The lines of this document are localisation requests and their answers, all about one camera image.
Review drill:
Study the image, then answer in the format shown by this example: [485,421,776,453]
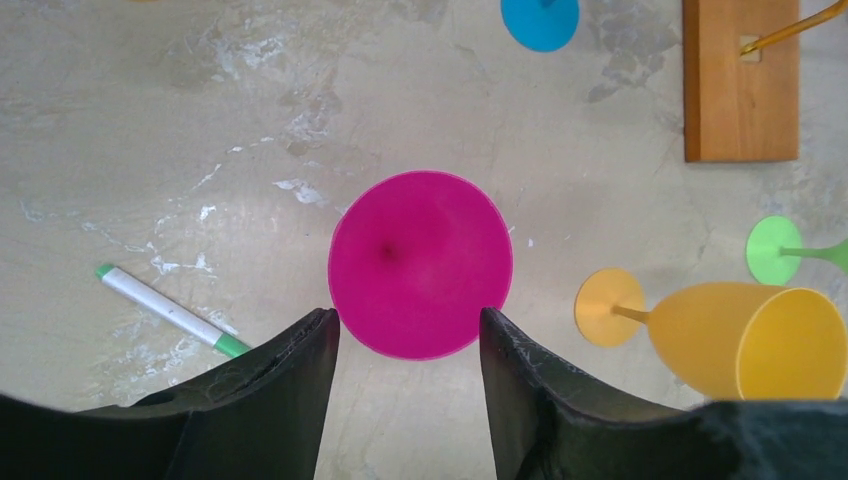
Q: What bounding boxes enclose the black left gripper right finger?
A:
[479,308,847,480]

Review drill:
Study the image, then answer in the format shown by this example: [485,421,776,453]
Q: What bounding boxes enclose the blue plastic wine glass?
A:
[500,0,580,53]

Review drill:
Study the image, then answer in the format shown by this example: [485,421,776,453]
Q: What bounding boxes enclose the pink plastic wine glass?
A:
[327,170,514,361]

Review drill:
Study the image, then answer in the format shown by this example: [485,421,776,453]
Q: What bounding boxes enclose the green plastic wine glass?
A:
[745,215,847,286]

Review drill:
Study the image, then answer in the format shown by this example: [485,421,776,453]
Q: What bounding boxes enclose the orange plastic wine glass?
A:
[574,268,847,400]

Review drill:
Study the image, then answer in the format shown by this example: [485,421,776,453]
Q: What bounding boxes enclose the green capped white marker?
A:
[95,264,251,358]

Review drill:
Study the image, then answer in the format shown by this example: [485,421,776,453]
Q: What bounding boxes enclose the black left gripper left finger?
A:
[1,309,340,479]

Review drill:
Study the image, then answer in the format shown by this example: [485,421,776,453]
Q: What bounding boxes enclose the gold wire glass rack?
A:
[682,0,847,163]

